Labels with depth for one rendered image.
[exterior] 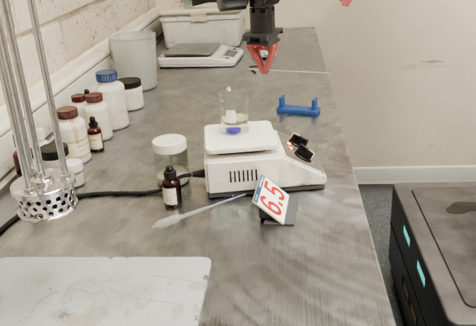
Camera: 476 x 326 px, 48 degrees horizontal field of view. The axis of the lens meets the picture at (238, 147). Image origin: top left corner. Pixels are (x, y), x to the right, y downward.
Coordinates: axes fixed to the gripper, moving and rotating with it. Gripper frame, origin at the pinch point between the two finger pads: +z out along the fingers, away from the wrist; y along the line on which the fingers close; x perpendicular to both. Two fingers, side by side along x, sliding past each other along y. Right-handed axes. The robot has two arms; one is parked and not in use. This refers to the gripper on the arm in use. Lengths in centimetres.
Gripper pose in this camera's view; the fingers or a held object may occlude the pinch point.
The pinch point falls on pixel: (264, 70)
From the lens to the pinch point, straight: 128.3
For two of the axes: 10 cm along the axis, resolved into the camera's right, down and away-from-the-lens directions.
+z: 0.6, 9.3, 3.7
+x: 9.2, 0.9, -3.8
